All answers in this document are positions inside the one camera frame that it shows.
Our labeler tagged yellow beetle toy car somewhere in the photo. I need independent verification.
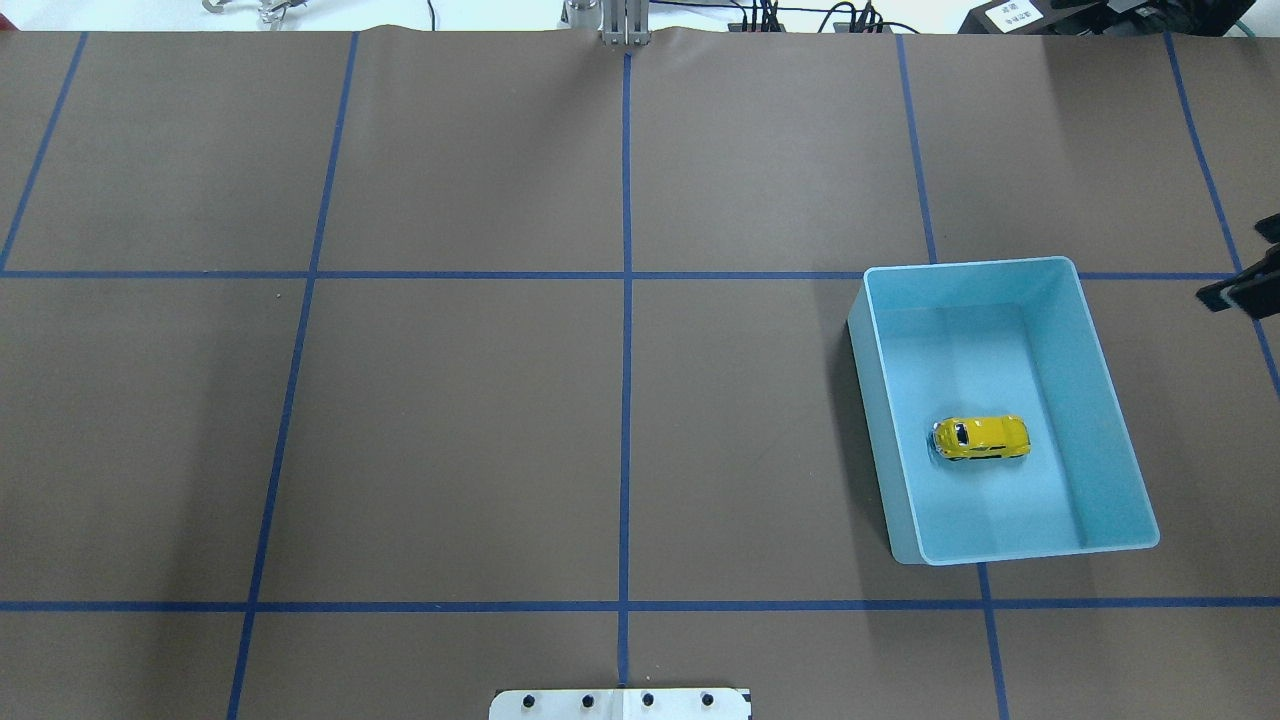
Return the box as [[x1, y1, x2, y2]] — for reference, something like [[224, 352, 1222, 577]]
[[929, 415, 1032, 462]]

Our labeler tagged light blue plastic bin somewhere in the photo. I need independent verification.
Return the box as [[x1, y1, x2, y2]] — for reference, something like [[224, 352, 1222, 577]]
[[847, 256, 1161, 566]]

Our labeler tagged aluminium frame post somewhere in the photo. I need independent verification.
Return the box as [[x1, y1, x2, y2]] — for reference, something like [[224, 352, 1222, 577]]
[[561, 0, 652, 47]]

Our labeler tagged white pedestal column base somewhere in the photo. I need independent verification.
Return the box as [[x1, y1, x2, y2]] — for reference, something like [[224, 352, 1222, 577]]
[[488, 687, 753, 719]]

